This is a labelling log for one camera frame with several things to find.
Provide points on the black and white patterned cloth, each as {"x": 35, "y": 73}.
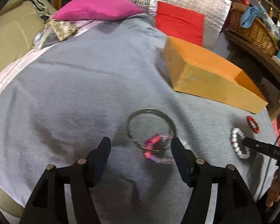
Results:
{"x": 40, "y": 9}

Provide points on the wicker basket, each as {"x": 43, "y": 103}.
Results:
{"x": 254, "y": 33}

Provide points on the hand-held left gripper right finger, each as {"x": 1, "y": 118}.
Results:
{"x": 179, "y": 162}

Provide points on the magenta pillow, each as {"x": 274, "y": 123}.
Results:
{"x": 95, "y": 8}

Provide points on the person's right hand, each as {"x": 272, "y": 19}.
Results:
{"x": 274, "y": 189}

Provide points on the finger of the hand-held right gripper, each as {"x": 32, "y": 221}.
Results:
{"x": 266, "y": 148}

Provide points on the gold patterned pouch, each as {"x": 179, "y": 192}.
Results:
{"x": 63, "y": 29}

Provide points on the beige sofa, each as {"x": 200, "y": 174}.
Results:
{"x": 11, "y": 35}

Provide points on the silver bangle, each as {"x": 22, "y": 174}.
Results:
{"x": 173, "y": 127}

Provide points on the grey blanket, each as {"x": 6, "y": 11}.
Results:
{"x": 72, "y": 98}

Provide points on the small red pillow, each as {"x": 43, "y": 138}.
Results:
{"x": 179, "y": 23}

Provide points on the blue cloth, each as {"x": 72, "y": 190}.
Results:
{"x": 249, "y": 16}

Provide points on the orange cardboard box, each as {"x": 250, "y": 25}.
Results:
{"x": 200, "y": 81}

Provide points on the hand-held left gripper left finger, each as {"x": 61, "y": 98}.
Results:
{"x": 102, "y": 159}

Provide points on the wooden bench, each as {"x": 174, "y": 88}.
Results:
{"x": 254, "y": 56}

